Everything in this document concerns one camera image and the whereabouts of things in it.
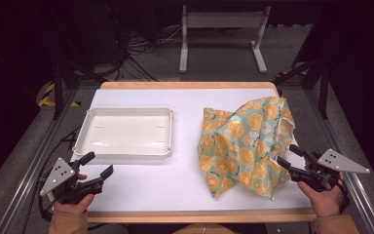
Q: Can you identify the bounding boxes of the person's tan clothing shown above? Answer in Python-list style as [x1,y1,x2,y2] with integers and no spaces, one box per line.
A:
[171,223,242,234]

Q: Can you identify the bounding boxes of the yellow black hazard tape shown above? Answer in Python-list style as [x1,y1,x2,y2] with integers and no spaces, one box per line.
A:
[37,82,82,108]

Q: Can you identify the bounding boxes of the orange slice print cloth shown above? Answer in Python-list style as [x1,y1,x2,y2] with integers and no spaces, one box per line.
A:
[197,95,296,201]

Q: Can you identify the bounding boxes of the white plastic tray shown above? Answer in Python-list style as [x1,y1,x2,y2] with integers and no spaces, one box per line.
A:
[72,106,174,160]

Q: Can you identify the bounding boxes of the person's right hand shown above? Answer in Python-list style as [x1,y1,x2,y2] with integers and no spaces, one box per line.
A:
[297,170,347,218]

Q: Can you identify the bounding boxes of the bundle of floor cables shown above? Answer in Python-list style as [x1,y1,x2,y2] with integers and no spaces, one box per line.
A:
[110,24,183,82]

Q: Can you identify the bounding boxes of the black tripod stand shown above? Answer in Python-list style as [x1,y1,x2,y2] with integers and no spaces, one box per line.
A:
[272,58,331,121]
[50,58,109,121]

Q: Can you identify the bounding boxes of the white metal stand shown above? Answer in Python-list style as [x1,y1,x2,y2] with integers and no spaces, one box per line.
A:
[178,4,272,74]

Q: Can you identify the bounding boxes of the white table mat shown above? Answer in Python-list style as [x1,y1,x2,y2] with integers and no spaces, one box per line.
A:
[69,88,313,213]

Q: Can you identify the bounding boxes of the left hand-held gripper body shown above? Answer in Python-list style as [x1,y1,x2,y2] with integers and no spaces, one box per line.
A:
[39,157,105,205]

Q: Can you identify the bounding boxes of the person's left hand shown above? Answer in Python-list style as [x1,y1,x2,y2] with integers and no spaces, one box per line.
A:
[53,174,95,216]

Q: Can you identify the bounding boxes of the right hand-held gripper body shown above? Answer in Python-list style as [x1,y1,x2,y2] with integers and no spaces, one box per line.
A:
[288,148,371,193]

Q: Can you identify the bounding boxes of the aluminium frame rail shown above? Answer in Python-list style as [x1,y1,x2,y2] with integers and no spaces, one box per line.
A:
[305,88,374,234]
[0,88,79,234]

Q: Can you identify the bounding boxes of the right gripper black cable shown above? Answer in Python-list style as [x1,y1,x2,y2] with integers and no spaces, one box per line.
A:
[337,177,351,215]

